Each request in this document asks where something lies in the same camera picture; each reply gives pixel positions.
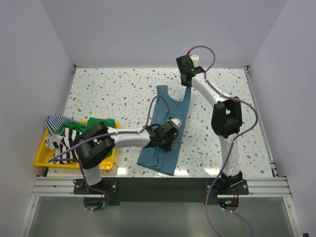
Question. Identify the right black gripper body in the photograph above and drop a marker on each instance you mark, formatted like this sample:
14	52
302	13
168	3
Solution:
184	84

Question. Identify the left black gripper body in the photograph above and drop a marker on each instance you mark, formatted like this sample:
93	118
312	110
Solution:
167	143

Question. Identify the blue ribbed tank top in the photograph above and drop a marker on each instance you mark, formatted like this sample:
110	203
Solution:
165	109

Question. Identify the black white striped tank top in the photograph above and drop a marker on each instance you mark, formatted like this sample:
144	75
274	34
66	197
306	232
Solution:
61	142

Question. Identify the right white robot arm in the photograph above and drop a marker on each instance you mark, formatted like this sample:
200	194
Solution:
226	122

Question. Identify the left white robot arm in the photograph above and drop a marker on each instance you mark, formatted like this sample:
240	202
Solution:
98	141

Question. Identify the green tank top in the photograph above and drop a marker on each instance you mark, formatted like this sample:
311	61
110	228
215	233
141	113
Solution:
83	127

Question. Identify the blue white striped tank top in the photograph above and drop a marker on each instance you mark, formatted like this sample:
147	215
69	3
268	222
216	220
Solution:
54	122

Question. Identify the yellow plastic tray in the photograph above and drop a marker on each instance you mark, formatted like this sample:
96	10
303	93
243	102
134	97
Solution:
45	153

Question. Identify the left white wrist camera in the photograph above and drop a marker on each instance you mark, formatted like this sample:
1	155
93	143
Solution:
177	122

